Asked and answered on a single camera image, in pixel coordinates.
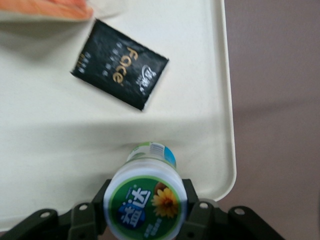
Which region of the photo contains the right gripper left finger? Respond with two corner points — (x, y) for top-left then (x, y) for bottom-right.
(70, 178), (114, 240)

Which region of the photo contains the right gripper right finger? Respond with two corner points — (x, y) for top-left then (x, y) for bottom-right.
(174, 178), (221, 240)

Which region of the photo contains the green lid gum bottle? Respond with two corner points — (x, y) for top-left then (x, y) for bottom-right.
(102, 141), (187, 239)

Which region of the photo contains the beige plastic tray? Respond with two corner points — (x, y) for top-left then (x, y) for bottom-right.
(0, 0), (237, 204)

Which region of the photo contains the brown paper table cover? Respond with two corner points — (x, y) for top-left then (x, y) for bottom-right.
(214, 0), (320, 240)

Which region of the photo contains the black tissue pack gold print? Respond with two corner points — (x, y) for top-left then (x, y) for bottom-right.
(69, 18), (170, 113)

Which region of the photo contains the wrapped triangle sandwich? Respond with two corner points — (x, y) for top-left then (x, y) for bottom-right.
(0, 0), (126, 25)

